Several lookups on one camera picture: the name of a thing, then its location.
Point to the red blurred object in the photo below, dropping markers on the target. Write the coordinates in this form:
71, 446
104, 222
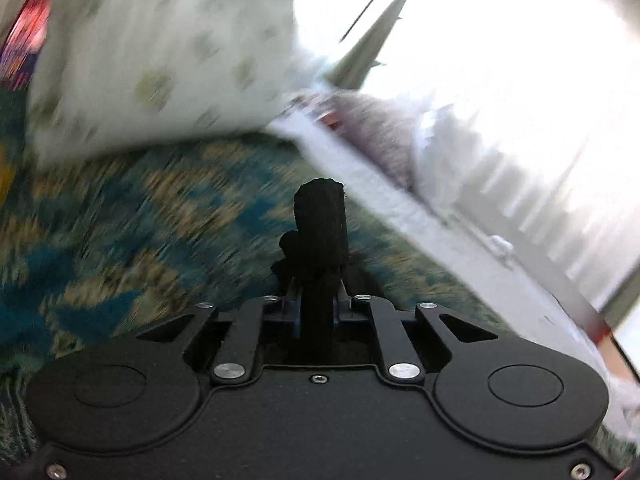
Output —
30, 35

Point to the sheer white curtain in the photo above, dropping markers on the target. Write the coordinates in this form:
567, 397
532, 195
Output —
525, 85

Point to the white bedsheet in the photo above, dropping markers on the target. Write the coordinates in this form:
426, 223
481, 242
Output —
440, 240

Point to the green curtain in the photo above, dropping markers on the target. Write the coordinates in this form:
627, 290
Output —
380, 35

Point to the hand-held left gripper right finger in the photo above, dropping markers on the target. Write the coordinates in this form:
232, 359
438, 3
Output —
342, 312

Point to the small crumpled white cloth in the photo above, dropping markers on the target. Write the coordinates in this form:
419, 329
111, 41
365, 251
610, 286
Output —
501, 247

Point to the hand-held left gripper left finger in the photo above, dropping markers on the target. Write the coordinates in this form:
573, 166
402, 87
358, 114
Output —
292, 310

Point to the white pillow with green print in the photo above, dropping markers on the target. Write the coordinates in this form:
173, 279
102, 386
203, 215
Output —
150, 60

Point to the blue paisley blanket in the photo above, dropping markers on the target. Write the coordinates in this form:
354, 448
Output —
125, 235

